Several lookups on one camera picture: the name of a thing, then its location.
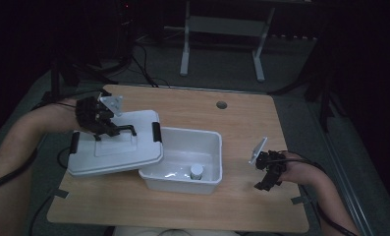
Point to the black tripod stand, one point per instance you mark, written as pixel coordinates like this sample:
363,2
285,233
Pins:
323,98
55,82

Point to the person's right hand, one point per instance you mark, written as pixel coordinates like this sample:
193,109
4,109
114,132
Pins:
294,168

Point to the dark equipment rack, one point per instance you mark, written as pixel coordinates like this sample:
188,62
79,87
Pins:
125,29

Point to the pale power strip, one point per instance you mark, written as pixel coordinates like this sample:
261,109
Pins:
294,37

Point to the white plastic storage box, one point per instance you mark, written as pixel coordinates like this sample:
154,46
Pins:
182,150

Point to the person's left hand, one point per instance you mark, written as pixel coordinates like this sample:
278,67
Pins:
65,118

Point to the white metal table frame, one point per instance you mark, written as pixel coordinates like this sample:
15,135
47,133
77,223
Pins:
222,25

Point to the small white bottle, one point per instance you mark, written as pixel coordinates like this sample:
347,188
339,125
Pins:
196,171

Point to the grey round table grommet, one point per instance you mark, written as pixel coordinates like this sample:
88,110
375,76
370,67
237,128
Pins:
221,105

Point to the grey tape piece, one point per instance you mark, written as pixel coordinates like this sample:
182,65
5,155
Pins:
61,193
300,199

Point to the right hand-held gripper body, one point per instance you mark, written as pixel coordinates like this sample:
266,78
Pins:
271,162

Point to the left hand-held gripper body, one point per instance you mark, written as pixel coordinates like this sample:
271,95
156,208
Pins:
91,114

